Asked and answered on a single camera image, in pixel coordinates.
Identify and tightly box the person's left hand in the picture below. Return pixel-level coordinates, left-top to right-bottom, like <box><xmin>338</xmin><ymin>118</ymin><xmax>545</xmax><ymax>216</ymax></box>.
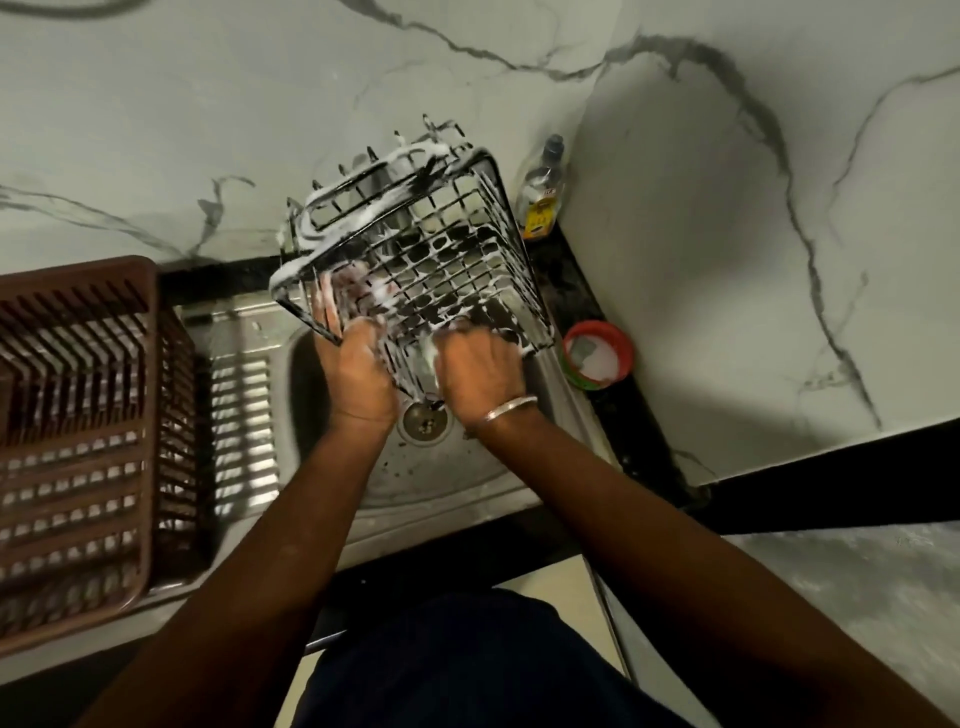
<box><xmin>311</xmin><ymin>288</ymin><xmax>403</xmax><ymax>436</ymax></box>

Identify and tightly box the person's right hand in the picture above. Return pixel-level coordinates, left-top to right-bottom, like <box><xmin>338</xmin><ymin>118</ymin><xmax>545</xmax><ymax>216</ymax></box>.
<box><xmin>433</xmin><ymin>322</ymin><xmax>540</xmax><ymax>430</ymax></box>

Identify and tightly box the black wire rack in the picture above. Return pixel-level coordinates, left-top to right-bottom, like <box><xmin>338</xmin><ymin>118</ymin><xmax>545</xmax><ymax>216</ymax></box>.
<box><xmin>268</xmin><ymin>116</ymin><xmax>558</xmax><ymax>410</ymax></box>

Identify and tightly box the person's left forearm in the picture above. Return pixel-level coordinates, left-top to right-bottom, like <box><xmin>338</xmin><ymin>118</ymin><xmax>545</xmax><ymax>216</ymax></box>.
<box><xmin>74</xmin><ymin>419</ymin><xmax>391</xmax><ymax>728</ymax></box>

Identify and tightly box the person's right forearm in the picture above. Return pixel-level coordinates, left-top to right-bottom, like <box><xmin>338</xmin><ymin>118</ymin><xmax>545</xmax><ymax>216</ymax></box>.
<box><xmin>479</xmin><ymin>408</ymin><xmax>954</xmax><ymax>728</ymax></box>

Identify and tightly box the person's dark clothing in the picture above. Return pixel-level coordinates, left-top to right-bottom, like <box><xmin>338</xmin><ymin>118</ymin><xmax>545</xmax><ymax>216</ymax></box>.
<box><xmin>292</xmin><ymin>588</ymin><xmax>691</xmax><ymax>728</ymax></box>

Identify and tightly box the stainless steel sink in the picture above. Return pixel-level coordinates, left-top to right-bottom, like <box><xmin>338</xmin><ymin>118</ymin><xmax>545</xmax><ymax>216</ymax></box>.
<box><xmin>142</xmin><ymin>284</ymin><xmax>620</xmax><ymax>601</ymax></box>

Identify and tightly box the orange round container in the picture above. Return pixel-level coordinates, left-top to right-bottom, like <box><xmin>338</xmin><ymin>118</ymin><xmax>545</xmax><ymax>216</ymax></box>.
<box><xmin>558</xmin><ymin>320</ymin><xmax>637</xmax><ymax>393</ymax></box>

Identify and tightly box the clear dish soap bottle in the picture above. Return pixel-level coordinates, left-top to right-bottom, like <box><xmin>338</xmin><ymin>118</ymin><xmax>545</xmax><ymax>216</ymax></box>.
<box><xmin>513</xmin><ymin>134</ymin><xmax>568</xmax><ymax>241</ymax></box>

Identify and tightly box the brown plastic dish basket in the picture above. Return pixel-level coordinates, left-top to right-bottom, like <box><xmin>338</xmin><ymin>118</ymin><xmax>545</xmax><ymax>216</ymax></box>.
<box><xmin>0</xmin><ymin>256</ymin><xmax>200</xmax><ymax>658</ymax></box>

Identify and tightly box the silver bracelet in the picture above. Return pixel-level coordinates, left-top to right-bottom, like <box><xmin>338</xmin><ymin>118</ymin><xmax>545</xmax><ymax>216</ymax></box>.
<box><xmin>463</xmin><ymin>395</ymin><xmax>541</xmax><ymax>440</ymax></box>

